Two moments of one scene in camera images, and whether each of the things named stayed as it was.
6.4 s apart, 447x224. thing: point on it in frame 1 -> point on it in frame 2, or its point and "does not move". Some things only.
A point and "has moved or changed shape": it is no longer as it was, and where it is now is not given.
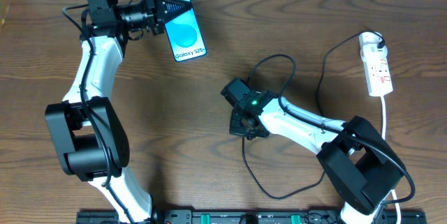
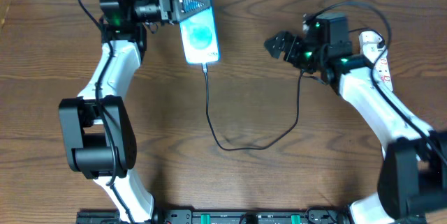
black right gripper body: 242,125 -> 290,47
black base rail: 254,216 does not move
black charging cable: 320,112 -> 268,144
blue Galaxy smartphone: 184,34 has moved or changed shape
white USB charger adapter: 369,51 does not move
